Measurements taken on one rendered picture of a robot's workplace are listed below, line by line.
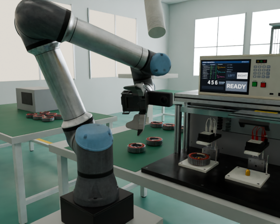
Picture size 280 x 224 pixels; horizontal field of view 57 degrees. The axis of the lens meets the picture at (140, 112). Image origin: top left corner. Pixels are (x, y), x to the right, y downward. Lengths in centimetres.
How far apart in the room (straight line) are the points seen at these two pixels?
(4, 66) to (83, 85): 184
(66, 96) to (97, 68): 578
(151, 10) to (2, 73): 361
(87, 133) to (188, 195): 54
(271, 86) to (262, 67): 10
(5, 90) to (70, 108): 461
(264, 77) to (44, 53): 95
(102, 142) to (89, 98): 577
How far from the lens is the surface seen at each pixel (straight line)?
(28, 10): 80
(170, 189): 119
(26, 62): 565
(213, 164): 136
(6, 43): 552
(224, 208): 109
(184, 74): 875
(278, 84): 131
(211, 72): 141
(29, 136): 219
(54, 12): 78
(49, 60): 89
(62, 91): 90
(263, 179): 127
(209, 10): 854
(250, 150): 130
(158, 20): 242
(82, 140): 80
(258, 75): 133
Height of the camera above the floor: 126
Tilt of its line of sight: 10 degrees down
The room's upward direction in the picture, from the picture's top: straight up
